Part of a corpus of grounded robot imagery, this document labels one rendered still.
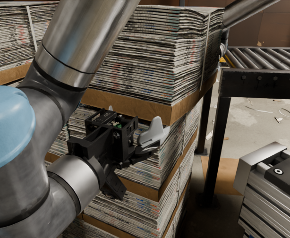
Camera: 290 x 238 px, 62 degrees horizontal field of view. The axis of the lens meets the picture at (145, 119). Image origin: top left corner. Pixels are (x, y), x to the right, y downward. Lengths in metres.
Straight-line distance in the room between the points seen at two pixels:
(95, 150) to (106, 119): 0.07
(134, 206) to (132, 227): 0.09
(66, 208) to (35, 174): 0.08
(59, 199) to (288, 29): 4.45
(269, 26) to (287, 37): 0.34
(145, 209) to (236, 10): 0.72
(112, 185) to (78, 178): 0.11
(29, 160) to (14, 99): 0.05
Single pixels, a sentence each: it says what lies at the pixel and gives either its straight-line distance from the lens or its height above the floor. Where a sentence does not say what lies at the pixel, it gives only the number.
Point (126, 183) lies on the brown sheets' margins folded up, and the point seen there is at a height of 0.63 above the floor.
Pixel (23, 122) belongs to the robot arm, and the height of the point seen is 1.01.
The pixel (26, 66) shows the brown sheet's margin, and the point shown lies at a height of 0.87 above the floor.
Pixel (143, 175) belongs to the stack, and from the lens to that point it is 0.64.
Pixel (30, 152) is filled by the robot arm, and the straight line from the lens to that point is 0.24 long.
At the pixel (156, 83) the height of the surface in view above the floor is 0.94.
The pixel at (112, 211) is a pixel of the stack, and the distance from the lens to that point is 0.83.
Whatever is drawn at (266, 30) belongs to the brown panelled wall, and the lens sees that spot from 4.47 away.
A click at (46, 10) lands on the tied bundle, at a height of 1.04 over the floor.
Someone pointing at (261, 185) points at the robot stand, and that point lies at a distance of 0.58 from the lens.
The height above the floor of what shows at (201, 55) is 0.96.
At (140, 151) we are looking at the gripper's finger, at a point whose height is 0.86.
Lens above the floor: 1.11
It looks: 28 degrees down
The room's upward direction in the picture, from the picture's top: straight up
